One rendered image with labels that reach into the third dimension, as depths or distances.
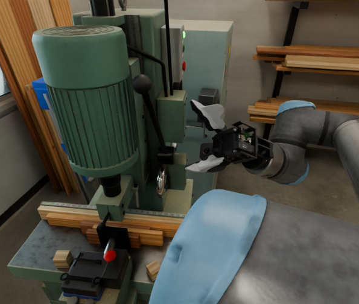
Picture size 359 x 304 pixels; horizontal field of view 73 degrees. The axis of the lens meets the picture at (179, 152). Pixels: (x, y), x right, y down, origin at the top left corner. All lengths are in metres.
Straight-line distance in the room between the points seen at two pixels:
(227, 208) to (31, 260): 0.79
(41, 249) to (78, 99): 0.55
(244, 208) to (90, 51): 0.40
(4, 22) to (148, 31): 1.51
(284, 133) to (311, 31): 2.20
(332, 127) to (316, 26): 2.19
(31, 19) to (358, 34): 2.76
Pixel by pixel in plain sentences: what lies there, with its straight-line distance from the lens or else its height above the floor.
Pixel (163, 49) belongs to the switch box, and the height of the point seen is 1.42.
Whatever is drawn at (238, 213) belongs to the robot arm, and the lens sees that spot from 0.16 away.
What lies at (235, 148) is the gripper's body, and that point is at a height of 1.31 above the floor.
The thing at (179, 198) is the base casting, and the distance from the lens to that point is 1.10.
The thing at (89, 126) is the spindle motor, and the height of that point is 1.33.
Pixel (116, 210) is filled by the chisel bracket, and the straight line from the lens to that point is 0.73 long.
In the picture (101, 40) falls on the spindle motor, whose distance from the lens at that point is 0.49.
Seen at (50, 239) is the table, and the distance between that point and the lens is 0.93.
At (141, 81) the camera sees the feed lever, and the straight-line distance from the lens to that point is 0.44.
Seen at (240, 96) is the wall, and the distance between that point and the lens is 2.92.
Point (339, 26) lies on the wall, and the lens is 2.88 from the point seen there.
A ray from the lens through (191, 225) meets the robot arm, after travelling 0.16.
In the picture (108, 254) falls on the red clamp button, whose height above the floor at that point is 1.03.
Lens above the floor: 1.57
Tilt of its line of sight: 34 degrees down
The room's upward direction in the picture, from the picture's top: straight up
